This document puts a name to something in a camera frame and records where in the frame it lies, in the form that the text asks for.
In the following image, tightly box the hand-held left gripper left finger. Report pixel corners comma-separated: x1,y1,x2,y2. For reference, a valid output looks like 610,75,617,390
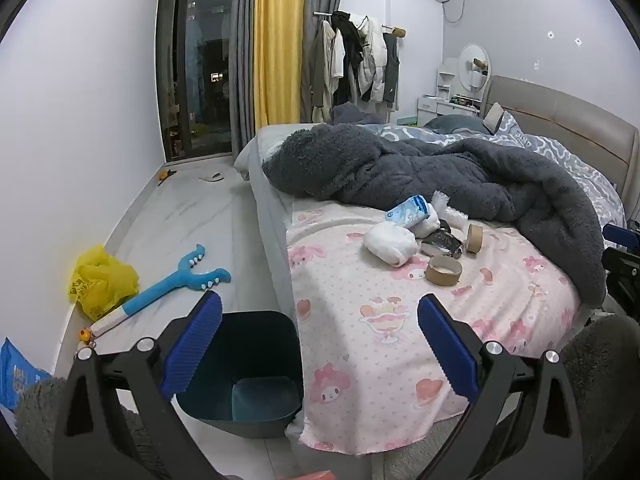
52,290,223,480

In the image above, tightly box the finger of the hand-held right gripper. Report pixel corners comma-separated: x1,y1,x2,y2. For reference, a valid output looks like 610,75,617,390
601,247,640,318
602,224,640,251

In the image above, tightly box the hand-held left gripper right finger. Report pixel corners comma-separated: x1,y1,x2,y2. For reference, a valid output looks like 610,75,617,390
416,294,586,480

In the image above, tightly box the dark teal trash bin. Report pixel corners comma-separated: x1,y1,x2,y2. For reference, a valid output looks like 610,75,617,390
175,310,305,438

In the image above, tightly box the white cloth bundle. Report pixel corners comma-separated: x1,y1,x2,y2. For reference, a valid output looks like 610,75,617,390
363,220,418,267

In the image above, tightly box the blue tissue packet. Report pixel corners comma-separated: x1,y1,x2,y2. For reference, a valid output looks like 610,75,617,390
384,195,432,231

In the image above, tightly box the blue fork-shaped toy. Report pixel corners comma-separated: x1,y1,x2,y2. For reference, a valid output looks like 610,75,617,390
90,243,232,338

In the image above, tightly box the brown cardboard tape core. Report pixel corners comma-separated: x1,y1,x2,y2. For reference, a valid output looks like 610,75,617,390
425,255,463,287
464,223,484,254

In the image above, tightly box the black crumpled wrapper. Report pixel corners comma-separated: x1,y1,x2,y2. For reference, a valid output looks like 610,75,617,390
419,225,465,261

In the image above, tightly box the dark grey fleece garment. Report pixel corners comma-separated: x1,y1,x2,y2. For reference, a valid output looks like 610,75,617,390
562,312,640,480

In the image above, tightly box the pink printed blanket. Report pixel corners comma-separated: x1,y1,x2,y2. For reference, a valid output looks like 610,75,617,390
286,195,583,456

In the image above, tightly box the yellow plastic bag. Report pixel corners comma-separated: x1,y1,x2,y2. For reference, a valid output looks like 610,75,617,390
68,244,141,321

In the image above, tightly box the small white cloth ball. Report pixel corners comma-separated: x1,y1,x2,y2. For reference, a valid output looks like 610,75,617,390
411,207,441,238

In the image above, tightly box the clear bubble wrap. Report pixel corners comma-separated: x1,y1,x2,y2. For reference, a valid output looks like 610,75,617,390
432,190,471,233

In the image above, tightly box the grey fluffy rug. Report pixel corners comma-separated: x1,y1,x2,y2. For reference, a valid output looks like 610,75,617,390
14,377,501,480

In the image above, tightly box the blue wipes packet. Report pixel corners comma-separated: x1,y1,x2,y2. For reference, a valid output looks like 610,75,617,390
0,337,53,411

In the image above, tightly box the small beige pillow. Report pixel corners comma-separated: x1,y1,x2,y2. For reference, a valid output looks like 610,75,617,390
482,102,506,133

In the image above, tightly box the dark grey fleece blanket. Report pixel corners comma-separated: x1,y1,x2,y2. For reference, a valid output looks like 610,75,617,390
261,122,608,306

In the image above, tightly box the dark blue pillow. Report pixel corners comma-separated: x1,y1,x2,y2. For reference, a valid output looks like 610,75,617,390
425,114,488,135

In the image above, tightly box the round white mirror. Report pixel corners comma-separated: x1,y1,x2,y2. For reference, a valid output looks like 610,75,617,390
458,43,492,101

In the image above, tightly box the white vanity desk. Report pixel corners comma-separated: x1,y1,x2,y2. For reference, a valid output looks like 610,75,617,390
416,57,488,126

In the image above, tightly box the slate blue cloth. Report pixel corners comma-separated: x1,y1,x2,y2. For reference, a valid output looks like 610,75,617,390
331,101,385,127

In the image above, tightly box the grey hanging vest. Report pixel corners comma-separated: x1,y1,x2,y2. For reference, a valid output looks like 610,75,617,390
382,32,401,111

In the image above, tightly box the beige hanging coat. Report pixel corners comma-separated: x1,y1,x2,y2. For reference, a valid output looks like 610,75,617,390
311,20,346,123

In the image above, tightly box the yellow curtain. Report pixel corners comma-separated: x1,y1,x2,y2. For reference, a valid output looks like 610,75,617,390
253,0,306,128

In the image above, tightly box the wall clothes rail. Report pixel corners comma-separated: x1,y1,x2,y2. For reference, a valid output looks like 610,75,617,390
313,10,407,38

